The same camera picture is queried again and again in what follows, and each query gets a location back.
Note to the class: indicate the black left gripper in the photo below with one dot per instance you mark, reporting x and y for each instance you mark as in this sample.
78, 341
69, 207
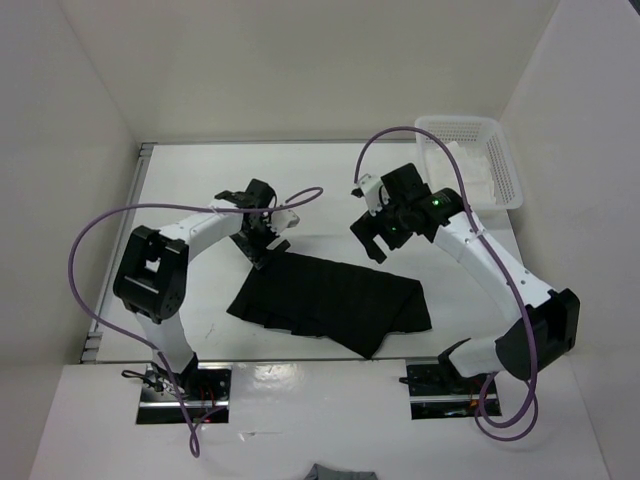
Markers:
251, 251

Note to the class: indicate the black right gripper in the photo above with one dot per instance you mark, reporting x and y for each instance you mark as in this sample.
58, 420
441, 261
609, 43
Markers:
367, 227

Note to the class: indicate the black pleated skirt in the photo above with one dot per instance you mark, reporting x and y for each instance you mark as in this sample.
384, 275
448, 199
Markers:
356, 307

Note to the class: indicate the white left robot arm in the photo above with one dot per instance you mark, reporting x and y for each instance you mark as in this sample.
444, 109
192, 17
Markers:
152, 276

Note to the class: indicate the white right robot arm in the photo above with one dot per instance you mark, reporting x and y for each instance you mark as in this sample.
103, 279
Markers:
542, 322

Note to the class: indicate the white cloth in basket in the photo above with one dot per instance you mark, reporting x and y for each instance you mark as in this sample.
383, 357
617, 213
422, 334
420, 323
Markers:
474, 168

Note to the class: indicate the white perforated plastic basket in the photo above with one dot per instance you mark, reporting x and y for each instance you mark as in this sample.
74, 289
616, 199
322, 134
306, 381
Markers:
485, 135

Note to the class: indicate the grey folded cloth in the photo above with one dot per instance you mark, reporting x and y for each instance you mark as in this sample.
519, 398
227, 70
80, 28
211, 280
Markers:
320, 472

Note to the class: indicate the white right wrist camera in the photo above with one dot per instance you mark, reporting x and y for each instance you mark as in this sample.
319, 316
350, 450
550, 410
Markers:
371, 189

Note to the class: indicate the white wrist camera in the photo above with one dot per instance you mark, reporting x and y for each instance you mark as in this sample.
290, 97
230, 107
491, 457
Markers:
371, 189
282, 220

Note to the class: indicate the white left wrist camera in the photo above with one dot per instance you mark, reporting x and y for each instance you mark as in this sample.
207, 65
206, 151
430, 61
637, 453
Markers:
282, 220

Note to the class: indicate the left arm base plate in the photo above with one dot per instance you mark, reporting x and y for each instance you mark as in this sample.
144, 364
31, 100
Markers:
206, 398

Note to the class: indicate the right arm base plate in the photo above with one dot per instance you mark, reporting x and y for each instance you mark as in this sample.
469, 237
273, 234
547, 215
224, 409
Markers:
434, 395

